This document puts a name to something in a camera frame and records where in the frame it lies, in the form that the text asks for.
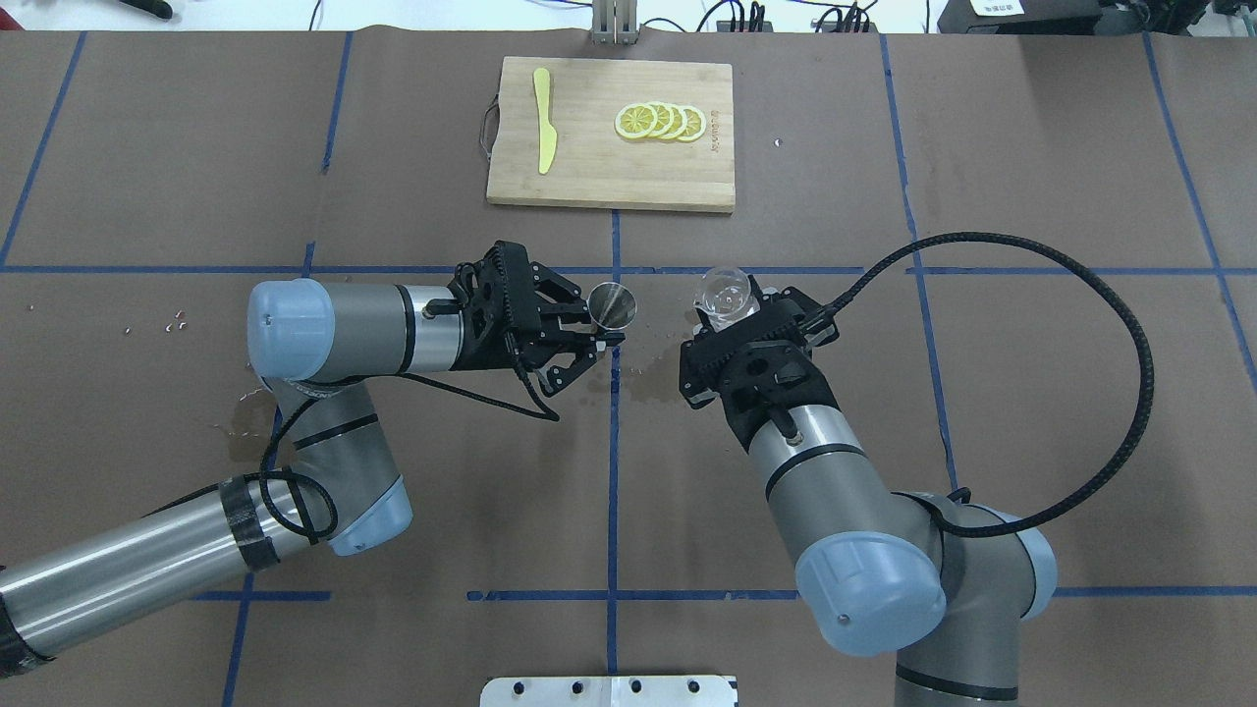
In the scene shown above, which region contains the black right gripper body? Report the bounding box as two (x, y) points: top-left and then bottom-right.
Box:
(679, 288), (840, 433)

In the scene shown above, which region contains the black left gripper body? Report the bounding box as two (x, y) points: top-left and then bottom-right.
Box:
(449, 242), (579, 374)

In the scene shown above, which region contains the glass measuring cup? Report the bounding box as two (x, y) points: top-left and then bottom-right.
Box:
(694, 267), (758, 331)

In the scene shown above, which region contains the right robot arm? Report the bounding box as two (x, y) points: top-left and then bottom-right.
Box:
(679, 283), (1058, 706)

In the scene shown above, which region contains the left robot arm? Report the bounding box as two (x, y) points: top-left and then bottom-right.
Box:
(3, 270), (629, 706)

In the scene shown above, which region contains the wooden cutting board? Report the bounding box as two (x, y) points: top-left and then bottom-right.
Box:
(486, 55), (737, 214)

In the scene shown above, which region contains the yellow plastic knife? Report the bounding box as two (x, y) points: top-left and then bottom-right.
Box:
(530, 67), (561, 175)

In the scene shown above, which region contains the lemon slice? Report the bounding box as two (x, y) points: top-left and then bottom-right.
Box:
(613, 99), (709, 143)

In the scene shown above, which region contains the aluminium frame post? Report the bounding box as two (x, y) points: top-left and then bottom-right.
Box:
(591, 0), (640, 47)

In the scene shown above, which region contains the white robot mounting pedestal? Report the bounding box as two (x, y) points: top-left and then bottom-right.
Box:
(479, 676), (739, 706)

